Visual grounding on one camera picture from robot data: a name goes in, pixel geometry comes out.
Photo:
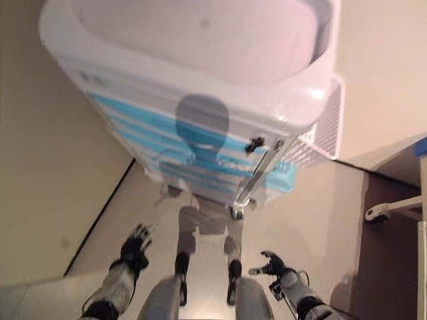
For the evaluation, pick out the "white washing machine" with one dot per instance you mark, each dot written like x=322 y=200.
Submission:
x=187 y=93

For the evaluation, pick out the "blue tape piece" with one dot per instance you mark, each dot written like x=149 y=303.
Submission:
x=420 y=145

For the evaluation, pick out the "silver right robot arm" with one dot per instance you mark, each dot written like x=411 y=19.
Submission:
x=302 y=296

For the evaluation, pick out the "chrome cart side rail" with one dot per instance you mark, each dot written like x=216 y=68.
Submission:
x=257 y=176

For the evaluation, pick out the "grey right robot leg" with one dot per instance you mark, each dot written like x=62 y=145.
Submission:
x=243 y=290

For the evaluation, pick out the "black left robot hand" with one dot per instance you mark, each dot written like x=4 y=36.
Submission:
x=133 y=246

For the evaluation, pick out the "grey left robot leg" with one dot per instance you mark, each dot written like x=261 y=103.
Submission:
x=166 y=290

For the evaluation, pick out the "grey robot leg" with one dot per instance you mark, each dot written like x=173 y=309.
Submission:
x=243 y=290
x=166 y=290

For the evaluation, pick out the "blue bottom cart drawer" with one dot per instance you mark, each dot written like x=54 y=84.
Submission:
x=263 y=180

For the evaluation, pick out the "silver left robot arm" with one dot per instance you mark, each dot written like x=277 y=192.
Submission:
x=110 y=290

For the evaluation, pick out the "white caster wheel leg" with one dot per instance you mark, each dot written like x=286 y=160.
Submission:
x=380 y=211

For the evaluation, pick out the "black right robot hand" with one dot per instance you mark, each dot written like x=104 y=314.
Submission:
x=271 y=264

